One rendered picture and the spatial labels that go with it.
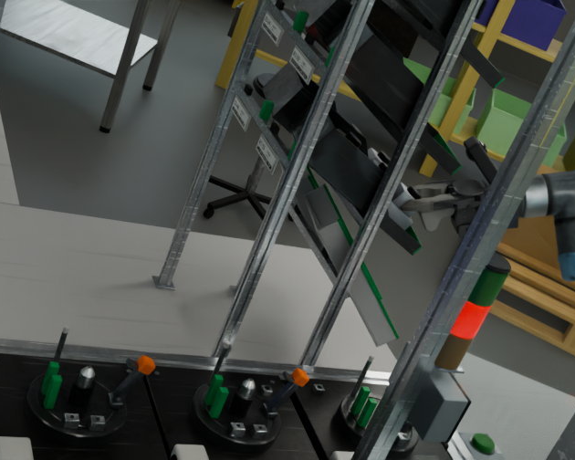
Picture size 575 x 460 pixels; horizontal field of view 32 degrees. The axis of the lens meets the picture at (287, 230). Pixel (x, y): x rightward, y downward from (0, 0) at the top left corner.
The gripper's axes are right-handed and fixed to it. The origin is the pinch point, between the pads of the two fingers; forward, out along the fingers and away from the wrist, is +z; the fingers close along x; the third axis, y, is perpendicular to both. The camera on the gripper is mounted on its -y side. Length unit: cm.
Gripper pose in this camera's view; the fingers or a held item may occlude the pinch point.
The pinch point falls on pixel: (405, 197)
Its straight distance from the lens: 177.1
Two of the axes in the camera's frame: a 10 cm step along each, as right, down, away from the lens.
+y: 0.9, 9.1, 4.1
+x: -0.5, -4.0, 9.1
